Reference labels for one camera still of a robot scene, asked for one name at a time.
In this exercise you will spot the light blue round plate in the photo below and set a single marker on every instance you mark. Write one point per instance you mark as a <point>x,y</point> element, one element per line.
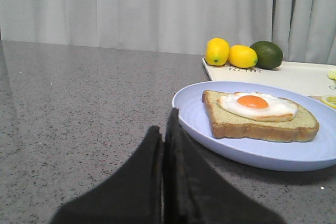
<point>286,157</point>

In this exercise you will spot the left yellow lemon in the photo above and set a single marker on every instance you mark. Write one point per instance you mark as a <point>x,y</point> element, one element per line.
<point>217,52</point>

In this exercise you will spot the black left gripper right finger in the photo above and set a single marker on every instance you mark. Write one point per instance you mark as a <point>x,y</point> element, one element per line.
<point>195,193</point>

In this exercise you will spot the white bear-print tray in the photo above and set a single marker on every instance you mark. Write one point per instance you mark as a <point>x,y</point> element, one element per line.
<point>304,78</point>

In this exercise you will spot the right yellow lemon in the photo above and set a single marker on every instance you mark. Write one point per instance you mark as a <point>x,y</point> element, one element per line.
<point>242,56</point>

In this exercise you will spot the bottom bread slice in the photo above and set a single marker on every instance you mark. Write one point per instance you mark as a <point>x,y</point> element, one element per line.
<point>302,128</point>

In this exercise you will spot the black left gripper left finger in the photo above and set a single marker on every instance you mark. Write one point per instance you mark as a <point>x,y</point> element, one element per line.
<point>131,195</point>

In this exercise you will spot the fried egg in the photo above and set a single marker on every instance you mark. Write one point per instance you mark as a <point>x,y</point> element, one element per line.
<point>258,106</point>

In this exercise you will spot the yellow lemon slice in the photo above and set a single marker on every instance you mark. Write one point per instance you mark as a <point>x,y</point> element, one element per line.
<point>329,100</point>

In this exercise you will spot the grey curtain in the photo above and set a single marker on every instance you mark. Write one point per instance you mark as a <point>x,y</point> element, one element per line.
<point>303,29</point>

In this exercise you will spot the green lime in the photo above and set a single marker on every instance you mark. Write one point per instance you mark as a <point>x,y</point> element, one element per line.
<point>269,55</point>

